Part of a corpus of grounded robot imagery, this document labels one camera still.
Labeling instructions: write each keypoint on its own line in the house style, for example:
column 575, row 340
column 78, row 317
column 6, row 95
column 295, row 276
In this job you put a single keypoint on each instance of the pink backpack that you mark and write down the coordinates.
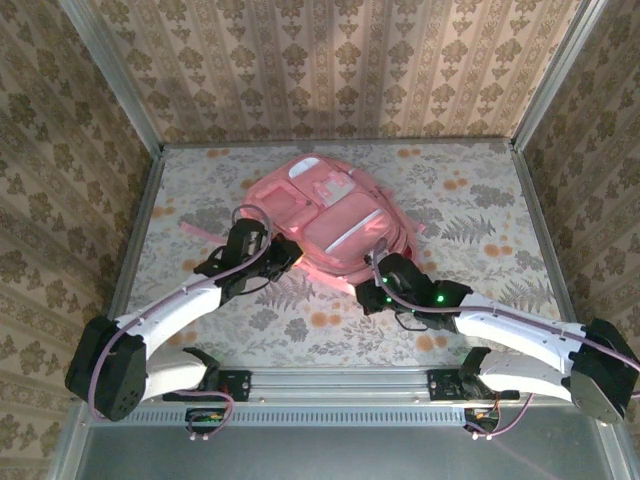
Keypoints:
column 340, row 215

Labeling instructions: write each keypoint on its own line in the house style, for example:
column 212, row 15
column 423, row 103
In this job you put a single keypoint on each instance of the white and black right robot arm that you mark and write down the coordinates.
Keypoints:
column 515, row 320

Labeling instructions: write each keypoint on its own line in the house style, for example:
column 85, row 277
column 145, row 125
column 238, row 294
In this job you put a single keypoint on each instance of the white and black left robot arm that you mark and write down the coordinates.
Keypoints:
column 165, row 310

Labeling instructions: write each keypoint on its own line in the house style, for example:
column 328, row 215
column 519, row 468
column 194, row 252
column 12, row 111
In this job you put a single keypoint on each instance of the floral table cover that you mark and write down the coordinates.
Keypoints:
column 450, row 165

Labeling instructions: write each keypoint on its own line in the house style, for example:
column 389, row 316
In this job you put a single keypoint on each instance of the grey metal panel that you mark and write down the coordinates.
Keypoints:
column 325, row 455

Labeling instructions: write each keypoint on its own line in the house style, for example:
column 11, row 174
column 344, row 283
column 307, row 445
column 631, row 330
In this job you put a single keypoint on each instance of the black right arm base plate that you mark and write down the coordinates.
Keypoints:
column 440, row 385

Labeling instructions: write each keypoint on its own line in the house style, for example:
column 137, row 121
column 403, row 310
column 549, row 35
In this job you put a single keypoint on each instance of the aluminium mounting rail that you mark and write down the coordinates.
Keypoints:
column 340, row 385

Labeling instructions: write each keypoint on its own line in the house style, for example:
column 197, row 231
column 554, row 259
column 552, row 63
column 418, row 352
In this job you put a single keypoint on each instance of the aluminium table edge rail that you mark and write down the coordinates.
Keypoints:
column 537, row 210
column 142, row 215

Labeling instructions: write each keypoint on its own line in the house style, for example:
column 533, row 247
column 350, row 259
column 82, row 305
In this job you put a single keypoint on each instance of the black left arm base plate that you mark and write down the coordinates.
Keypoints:
column 235, row 385

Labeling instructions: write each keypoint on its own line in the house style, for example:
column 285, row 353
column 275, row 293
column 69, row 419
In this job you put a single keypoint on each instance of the aluminium frame post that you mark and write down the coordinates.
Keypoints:
column 114, row 75
column 555, row 75

